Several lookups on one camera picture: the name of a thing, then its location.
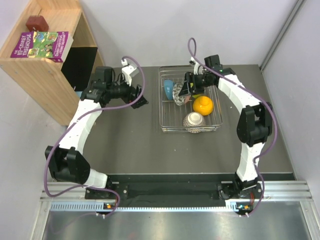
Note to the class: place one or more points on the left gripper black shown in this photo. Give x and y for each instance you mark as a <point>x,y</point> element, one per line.
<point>130,91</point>

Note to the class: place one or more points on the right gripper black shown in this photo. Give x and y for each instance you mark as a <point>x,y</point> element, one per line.
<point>190,77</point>

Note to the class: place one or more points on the black white patterned bowl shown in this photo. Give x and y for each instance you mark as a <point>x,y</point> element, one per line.
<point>179,100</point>

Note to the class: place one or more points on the orange yellow bowl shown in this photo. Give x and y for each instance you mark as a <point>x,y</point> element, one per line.
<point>203,105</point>

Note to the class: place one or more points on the blue bowl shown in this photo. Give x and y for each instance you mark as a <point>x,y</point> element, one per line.
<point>168,88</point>

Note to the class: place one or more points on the patterned beige upturned bowl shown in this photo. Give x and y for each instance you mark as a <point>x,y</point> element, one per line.
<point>194,122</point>

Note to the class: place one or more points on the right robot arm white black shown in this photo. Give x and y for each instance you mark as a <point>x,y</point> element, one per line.
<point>254,125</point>

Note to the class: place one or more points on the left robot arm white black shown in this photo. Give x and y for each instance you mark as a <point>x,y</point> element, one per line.
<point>65,160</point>

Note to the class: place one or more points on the wooden shelf unit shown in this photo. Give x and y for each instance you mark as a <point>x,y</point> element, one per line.
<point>42,78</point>

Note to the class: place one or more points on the purple treehouse book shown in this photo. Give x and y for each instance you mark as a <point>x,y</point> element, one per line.
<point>43,44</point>

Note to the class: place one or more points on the dark red block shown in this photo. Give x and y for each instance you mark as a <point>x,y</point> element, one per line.
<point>37,23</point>

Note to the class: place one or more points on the metal wire dish rack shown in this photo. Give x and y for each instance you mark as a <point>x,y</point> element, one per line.
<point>183,118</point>

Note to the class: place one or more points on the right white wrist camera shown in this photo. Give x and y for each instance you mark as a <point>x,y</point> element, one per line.
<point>197,68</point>

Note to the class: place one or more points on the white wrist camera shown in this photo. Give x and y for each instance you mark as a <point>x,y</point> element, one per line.
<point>197,68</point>
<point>129,70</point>

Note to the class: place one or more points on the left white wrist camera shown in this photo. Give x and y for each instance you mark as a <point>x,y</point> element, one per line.
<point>129,70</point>

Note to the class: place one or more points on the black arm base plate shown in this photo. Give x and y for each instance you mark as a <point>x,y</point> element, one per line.
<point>175,190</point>

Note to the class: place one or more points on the aluminium rail frame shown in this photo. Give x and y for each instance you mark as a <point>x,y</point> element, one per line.
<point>285,211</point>

